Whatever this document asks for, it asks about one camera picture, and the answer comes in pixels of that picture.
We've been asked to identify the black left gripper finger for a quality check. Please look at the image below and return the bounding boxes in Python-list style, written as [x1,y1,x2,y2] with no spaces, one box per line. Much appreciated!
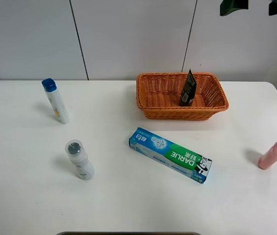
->
[220,0,249,16]

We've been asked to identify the dark green tube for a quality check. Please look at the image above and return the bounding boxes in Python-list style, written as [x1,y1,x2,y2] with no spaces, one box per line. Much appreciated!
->
[179,70,197,107]

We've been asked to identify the orange woven basket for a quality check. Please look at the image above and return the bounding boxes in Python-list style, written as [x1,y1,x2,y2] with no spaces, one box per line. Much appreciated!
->
[136,72,229,121]

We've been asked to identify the Darlie toothpaste box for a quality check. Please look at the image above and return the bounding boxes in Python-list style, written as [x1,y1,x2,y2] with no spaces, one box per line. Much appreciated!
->
[129,127,212,184]

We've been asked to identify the pink bottle white cap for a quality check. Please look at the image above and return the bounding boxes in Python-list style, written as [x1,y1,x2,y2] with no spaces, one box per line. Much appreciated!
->
[258,142,277,170]

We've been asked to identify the white bottle blue cap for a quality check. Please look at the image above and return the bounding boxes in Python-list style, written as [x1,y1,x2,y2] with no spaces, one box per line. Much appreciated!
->
[41,78,70,124]

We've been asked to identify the white bottle clear brush cap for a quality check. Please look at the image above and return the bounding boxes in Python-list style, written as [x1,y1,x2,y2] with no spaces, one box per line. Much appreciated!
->
[65,140,95,180]

